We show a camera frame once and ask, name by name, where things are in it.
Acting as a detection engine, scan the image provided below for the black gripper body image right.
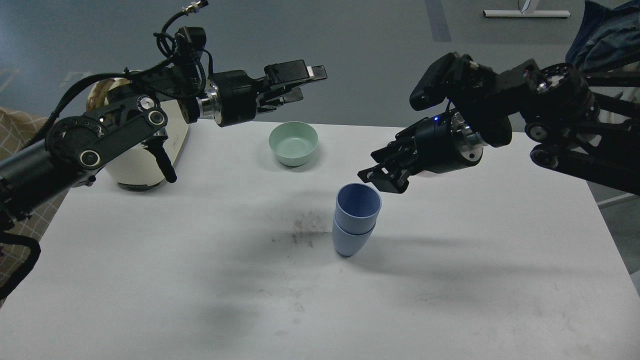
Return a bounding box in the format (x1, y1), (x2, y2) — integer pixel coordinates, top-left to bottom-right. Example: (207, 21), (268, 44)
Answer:
(395, 114), (487, 175)

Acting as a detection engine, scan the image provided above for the right-side gripper finger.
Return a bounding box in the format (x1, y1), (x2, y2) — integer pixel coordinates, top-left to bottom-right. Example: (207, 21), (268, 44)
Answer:
(370, 136), (416, 166)

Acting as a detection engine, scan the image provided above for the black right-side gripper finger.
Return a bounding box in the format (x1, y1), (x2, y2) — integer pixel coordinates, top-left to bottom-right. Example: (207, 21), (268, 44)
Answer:
(357, 165), (411, 194)

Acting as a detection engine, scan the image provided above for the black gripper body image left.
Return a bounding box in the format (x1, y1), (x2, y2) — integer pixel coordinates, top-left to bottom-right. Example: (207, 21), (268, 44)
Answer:
(198, 70), (274, 128)

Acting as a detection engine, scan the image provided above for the blue cup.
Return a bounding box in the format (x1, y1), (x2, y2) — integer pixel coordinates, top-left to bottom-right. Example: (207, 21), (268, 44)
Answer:
(334, 183), (382, 235)
(331, 219), (376, 258)

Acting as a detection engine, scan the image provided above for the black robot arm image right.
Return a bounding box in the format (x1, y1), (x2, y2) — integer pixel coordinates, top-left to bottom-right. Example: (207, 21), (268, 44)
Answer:
(358, 52), (640, 195)

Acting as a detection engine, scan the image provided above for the green bowl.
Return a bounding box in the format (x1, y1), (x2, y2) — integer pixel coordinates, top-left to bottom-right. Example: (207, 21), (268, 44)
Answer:
(269, 121), (319, 167)

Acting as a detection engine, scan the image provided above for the cream toaster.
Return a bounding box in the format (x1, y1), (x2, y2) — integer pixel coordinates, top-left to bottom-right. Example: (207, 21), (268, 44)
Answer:
(103, 78), (190, 192)

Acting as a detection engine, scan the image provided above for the toast slice back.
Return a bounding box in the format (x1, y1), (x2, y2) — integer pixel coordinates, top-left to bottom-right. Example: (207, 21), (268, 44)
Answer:
(86, 78), (117, 112)

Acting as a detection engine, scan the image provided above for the white table leg base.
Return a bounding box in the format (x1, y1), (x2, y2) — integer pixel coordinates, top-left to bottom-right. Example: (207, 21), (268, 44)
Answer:
(482, 0), (571, 19)

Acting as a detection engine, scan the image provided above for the blue cloth cover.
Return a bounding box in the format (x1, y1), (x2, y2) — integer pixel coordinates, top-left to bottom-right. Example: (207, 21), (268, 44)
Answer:
(565, 0), (640, 72)

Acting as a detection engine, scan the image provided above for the beige checkered cloth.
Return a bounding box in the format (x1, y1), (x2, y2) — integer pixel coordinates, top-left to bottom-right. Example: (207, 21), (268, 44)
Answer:
(0, 107), (67, 304)

